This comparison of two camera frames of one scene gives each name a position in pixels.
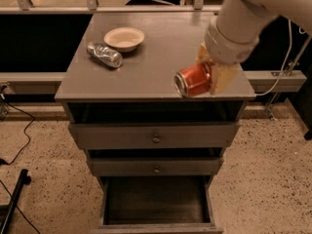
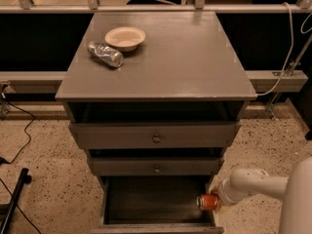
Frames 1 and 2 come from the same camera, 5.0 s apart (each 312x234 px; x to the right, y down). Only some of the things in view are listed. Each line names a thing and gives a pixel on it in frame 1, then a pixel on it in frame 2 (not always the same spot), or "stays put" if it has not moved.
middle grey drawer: [155, 166] stays put
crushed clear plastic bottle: [104, 55] stays put
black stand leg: [24, 178] stays put
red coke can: [194, 80] to [207, 202]
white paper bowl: [126, 39] stays put
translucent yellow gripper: [225, 47] to [226, 191]
